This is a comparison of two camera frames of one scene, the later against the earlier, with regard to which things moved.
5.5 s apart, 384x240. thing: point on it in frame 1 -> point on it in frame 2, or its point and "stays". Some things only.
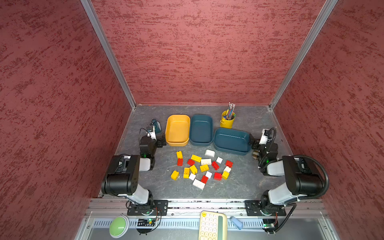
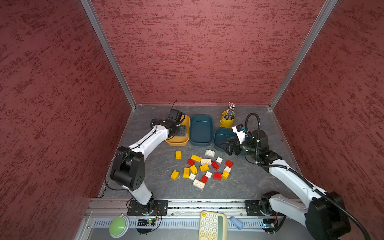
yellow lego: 174,175 stays
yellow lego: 186,173 stays
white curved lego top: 210,153 stays
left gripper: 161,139 -> 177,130
